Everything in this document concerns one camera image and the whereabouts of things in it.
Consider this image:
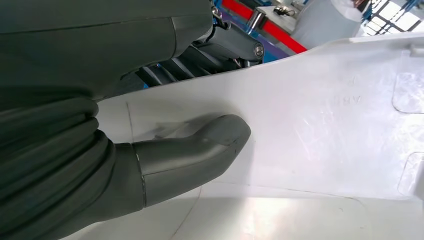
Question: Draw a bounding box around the red barrier belt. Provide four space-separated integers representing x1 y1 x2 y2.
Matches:
221 0 308 55

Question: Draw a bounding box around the person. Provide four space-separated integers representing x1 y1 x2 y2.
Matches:
291 0 369 51

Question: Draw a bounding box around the silver belt post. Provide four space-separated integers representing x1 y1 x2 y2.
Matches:
246 8 267 32

